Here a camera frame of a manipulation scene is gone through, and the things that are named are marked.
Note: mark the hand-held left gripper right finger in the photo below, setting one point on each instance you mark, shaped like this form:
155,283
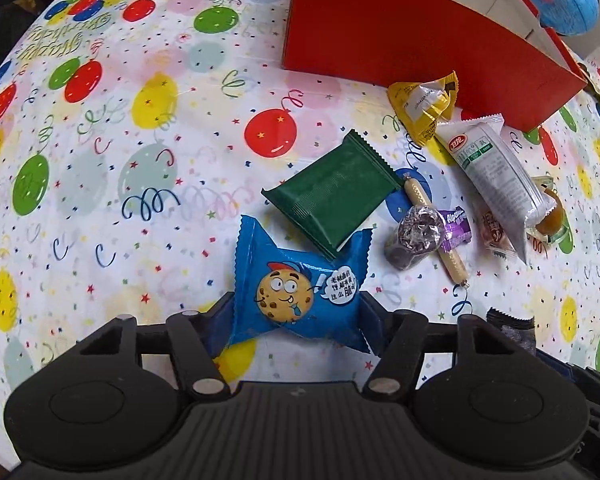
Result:
372,325

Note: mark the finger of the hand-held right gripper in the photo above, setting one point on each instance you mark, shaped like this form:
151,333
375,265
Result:
597,390

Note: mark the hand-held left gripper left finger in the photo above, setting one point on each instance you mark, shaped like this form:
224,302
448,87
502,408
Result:
224,325

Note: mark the blue cookie snack packet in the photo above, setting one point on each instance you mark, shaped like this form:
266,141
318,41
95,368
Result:
290,290

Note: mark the foil dark snack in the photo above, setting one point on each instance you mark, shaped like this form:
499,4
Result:
412,235

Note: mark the black snack packet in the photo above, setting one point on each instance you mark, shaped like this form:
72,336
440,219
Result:
515,332

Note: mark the purple candy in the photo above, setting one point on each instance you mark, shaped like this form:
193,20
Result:
452,230

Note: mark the small sausage stick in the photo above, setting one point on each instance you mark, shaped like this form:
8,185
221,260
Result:
416,192

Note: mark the small brown-white candy packet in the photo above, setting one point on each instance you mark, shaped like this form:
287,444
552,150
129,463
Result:
492,232

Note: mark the packed braised egg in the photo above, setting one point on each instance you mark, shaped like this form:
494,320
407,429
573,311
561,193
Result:
550,220

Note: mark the white and green snack packet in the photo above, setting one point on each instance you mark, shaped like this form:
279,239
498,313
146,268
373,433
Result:
490,175

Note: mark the yellow snack packet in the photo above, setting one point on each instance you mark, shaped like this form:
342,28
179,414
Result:
420,105

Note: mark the red cardboard box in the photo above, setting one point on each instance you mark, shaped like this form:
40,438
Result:
405,35

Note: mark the balloon print tablecloth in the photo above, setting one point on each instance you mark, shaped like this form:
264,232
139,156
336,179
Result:
130,210

